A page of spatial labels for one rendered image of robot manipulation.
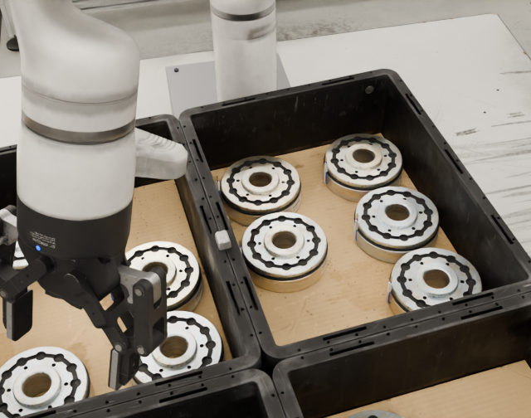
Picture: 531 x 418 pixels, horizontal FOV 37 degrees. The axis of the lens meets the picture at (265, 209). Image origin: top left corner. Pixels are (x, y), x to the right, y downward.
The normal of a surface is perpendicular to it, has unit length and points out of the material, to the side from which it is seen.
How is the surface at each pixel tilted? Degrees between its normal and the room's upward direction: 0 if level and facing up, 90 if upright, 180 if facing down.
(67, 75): 68
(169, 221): 0
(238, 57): 88
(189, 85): 1
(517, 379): 0
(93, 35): 23
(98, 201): 82
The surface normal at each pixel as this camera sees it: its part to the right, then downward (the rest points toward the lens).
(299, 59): -0.03, -0.70
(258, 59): 0.44, 0.61
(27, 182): -0.63, 0.30
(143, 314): -0.43, 0.40
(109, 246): 0.74, 0.43
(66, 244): 0.08, 0.52
